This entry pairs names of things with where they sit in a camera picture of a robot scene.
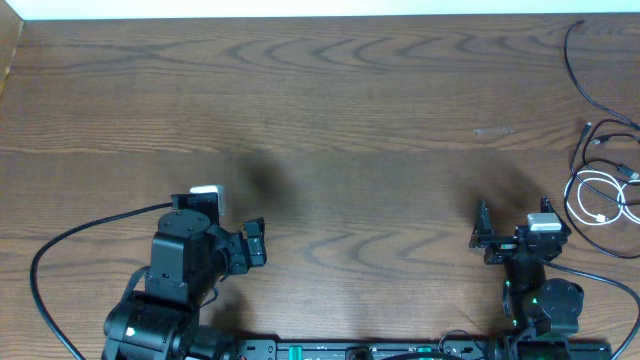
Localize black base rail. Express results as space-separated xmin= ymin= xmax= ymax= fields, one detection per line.
xmin=230 ymin=337 xmax=612 ymax=360

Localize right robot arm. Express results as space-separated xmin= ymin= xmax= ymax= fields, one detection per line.
xmin=469 ymin=197 xmax=584 ymax=359

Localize white usb cable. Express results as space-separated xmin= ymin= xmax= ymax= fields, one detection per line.
xmin=564 ymin=169 xmax=640 ymax=226

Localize black usb-c cable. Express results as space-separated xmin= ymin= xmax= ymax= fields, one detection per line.
xmin=563 ymin=19 xmax=640 ymax=131

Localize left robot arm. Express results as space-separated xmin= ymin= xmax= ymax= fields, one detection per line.
xmin=101 ymin=209 xmax=267 ymax=359

